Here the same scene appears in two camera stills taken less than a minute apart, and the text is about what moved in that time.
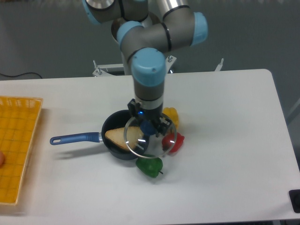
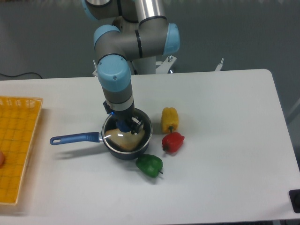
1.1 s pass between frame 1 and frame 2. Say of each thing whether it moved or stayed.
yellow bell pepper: stayed
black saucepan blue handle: stayed
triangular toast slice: stayed
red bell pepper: stayed
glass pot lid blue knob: moved
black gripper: moved
